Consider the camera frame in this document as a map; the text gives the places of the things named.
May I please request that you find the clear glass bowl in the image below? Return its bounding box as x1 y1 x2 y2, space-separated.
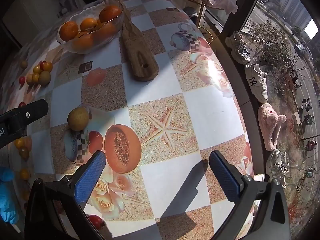
56 0 125 54

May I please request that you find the white cabinet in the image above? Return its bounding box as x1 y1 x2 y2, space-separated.
2 0 83 45

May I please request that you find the wooden cutting board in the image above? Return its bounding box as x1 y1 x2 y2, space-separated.
107 0 160 82

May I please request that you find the gold wire rack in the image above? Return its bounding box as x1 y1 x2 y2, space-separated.
178 0 225 43

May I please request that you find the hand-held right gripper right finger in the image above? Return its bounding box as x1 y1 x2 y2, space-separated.
209 150 290 240

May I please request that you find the pink fluffy slipper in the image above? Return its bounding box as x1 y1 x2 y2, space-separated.
257 103 287 152

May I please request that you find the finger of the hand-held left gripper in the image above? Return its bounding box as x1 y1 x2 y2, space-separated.
0 99 49 128

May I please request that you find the person's left hand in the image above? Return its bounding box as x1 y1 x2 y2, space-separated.
0 166 19 225

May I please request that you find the grey and white sneaker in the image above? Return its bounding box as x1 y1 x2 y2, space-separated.
224 31 252 65

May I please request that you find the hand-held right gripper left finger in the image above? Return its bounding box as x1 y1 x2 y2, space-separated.
24 150 107 240

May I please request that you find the orange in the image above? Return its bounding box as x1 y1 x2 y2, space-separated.
72 32 95 52
79 17 98 32
59 21 79 42
99 4 122 23

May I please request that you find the grey slipper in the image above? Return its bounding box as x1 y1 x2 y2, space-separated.
184 7 199 23

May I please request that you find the checkered printed tablecloth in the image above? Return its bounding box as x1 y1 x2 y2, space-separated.
0 0 254 240

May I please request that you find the silver sneaker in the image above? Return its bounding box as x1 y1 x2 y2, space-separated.
265 149 290 189

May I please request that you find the green-yellow round fruit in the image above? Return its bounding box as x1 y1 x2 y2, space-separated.
67 106 90 131

